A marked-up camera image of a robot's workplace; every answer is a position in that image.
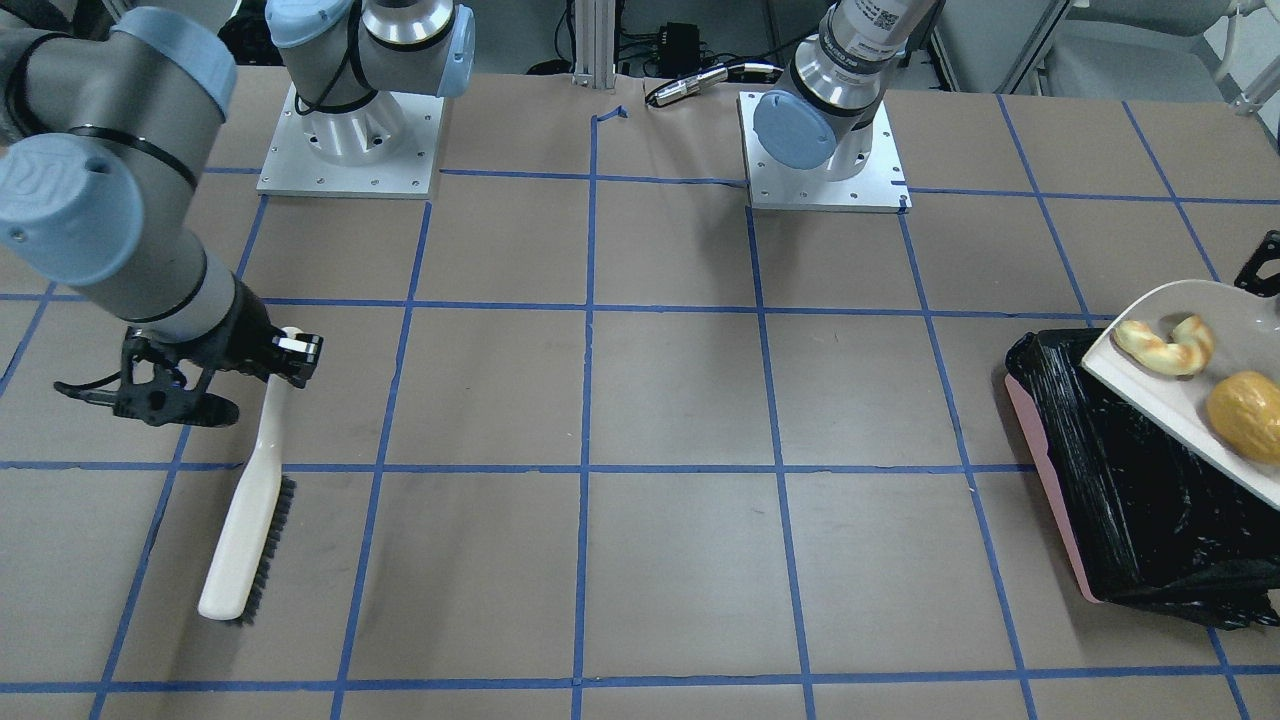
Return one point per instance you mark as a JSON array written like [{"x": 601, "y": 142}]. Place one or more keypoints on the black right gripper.
[{"x": 243, "y": 331}]

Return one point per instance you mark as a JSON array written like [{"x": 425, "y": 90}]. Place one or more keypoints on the beige plastic dustpan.
[{"x": 1246, "y": 329}]

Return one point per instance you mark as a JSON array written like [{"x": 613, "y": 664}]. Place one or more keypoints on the toy croissant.
[{"x": 1188, "y": 350}]

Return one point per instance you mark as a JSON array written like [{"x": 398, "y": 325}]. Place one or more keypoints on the yellow bread roll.
[{"x": 1244, "y": 412}]

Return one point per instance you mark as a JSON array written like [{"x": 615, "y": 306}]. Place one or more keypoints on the beige hand brush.
[{"x": 254, "y": 522}]

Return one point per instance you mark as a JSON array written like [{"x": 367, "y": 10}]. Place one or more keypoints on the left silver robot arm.
[{"x": 1053, "y": 205}]

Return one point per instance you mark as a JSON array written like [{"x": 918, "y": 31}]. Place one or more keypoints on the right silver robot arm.
[{"x": 106, "y": 140}]

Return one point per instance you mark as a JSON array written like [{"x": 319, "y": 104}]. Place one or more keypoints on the black lined trash bin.
[{"x": 1159, "y": 529}]

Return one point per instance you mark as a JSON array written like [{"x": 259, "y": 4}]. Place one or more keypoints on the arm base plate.
[
  {"x": 865, "y": 174},
  {"x": 387, "y": 150}
]

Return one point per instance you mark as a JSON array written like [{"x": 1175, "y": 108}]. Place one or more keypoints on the aluminium frame post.
[{"x": 595, "y": 37}]

